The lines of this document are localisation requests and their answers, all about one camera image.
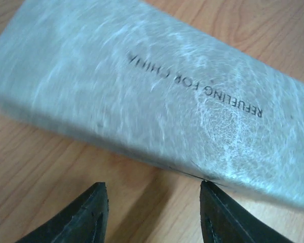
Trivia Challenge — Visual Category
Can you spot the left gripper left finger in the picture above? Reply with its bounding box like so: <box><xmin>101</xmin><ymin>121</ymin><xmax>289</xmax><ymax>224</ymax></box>
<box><xmin>17</xmin><ymin>182</ymin><xmax>109</xmax><ymax>242</ymax></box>

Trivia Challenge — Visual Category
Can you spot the grey glasses case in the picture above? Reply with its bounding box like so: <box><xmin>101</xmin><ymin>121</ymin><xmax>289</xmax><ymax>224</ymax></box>
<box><xmin>0</xmin><ymin>1</ymin><xmax>304</xmax><ymax>209</ymax></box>

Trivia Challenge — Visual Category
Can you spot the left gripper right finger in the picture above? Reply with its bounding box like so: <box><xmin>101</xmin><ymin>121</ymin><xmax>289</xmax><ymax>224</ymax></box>
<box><xmin>200</xmin><ymin>181</ymin><xmax>289</xmax><ymax>243</ymax></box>

